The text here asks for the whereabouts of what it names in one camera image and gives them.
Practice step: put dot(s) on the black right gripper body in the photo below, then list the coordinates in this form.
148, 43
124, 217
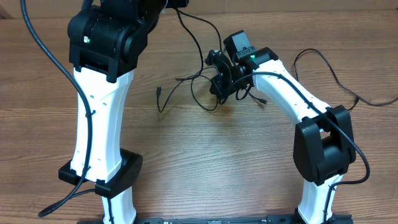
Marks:
226, 85

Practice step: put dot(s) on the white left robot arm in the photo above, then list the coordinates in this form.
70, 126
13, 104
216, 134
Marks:
105, 43

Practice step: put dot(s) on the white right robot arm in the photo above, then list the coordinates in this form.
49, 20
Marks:
323, 141

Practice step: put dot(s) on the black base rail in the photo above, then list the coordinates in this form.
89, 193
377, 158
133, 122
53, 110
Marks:
211, 221

